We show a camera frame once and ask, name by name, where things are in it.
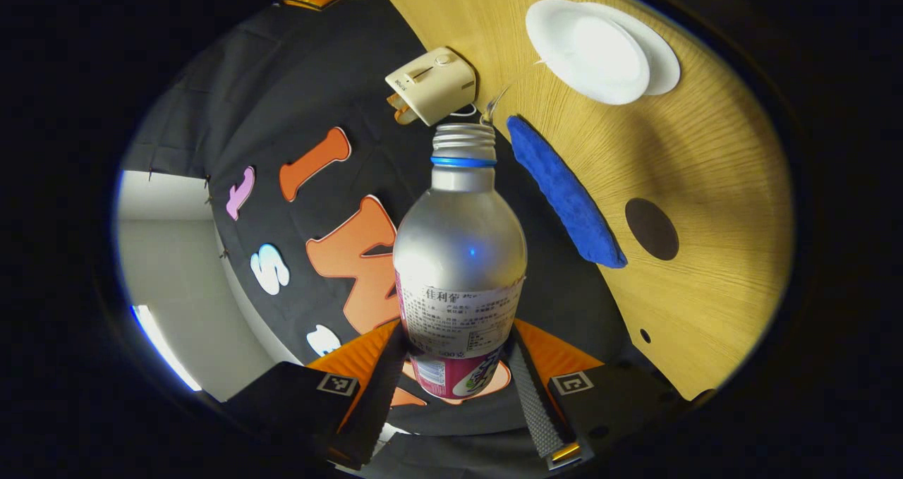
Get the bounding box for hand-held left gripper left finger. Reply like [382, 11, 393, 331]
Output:
[226, 318, 410, 469]

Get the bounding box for white saucer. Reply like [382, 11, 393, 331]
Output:
[578, 2, 681, 97]

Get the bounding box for black backdrop cloth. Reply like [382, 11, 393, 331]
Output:
[120, 0, 636, 479]

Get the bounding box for silver water bottle red label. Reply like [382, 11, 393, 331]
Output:
[392, 123, 528, 400]

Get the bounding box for cream toaster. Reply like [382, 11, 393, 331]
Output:
[385, 47, 478, 127]

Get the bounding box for blue towel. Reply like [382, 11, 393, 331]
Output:
[507, 116, 629, 269]

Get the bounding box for white teacup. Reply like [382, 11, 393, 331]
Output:
[526, 0, 651, 106]

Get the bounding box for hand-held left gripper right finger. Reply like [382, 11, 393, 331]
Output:
[504, 320, 678, 473]

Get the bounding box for toast slices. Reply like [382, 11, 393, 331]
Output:
[387, 92, 419, 126]

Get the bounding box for dark round coaster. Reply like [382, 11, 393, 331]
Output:
[625, 198, 680, 261]

